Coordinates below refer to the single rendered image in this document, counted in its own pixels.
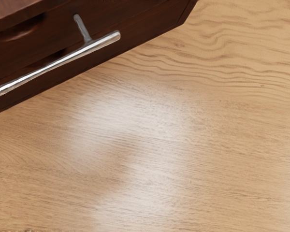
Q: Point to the dark wooden drawer cabinet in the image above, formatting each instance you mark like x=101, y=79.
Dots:
x=135, y=21

